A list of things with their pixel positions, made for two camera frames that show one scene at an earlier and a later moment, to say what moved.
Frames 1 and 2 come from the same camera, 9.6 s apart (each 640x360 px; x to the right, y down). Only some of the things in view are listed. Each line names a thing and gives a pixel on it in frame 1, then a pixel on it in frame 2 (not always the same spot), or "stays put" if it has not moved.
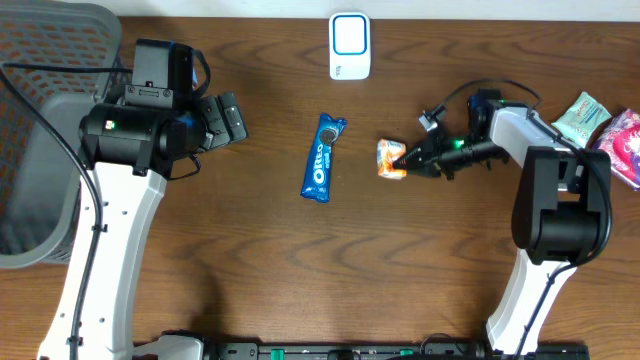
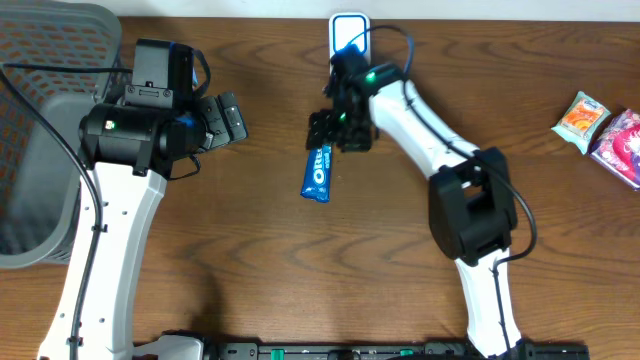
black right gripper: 427,152 -> 321,129
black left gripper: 220,123 stays put
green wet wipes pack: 582,118 stays put
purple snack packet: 620,138 stays put
